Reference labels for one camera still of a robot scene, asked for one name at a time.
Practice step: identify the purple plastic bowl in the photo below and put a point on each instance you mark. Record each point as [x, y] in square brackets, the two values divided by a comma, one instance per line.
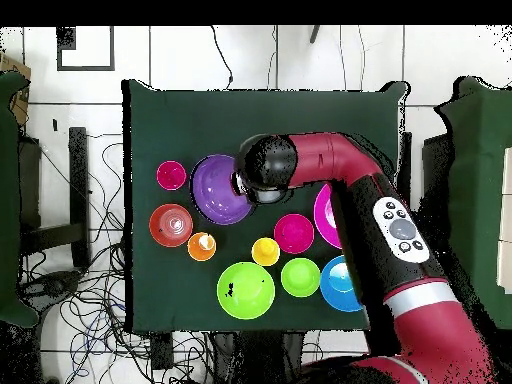
[216, 192]

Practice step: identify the orange plastic cup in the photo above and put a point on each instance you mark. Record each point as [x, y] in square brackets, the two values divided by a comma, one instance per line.
[198, 250]

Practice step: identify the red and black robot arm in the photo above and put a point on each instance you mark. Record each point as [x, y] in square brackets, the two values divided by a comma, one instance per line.
[332, 156]

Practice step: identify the yellow plastic cup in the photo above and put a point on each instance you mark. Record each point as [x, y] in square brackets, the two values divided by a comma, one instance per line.
[265, 251]

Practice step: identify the small red plastic bowl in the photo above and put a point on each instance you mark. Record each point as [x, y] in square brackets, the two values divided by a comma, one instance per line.
[294, 234]

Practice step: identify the large pink plastic bowl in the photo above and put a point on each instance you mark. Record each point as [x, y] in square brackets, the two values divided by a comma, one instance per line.
[324, 216]

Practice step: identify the small green plastic bowl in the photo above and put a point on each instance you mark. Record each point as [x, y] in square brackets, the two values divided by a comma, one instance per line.
[300, 278]

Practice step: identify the large green plastic bowl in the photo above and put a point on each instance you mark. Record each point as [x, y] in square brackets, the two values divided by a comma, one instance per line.
[246, 296]

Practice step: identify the red plastic cup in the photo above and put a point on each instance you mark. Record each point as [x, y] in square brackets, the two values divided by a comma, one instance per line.
[171, 175]

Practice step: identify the orange plastic bowl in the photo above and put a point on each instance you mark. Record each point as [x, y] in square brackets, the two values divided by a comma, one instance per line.
[160, 224]

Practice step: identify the dark green table cloth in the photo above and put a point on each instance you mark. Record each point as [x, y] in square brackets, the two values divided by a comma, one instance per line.
[260, 112]

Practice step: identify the blue plastic bowl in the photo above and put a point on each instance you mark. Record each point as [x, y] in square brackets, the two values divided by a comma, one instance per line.
[336, 296]

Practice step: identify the black metal stand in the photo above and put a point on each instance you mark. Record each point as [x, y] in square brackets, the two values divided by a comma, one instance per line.
[407, 160]
[78, 180]

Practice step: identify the black box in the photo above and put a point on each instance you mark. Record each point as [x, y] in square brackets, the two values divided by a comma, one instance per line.
[436, 172]

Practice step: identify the short black rod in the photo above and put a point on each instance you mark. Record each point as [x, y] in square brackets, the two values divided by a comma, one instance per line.
[314, 34]

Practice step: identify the green-clothed side table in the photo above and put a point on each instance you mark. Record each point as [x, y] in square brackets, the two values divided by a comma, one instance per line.
[8, 200]
[480, 180]

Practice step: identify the cardboard box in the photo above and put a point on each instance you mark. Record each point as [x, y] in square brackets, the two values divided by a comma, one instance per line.
[22, 108]

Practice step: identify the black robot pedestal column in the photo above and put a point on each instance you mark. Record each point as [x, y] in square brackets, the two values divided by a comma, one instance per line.
[260, 360]

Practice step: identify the black pedestal leg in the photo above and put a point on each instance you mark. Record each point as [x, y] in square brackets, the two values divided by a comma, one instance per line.
[56, 286]

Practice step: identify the black square floor frame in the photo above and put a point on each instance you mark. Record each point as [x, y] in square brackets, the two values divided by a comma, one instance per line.
[86, 68]

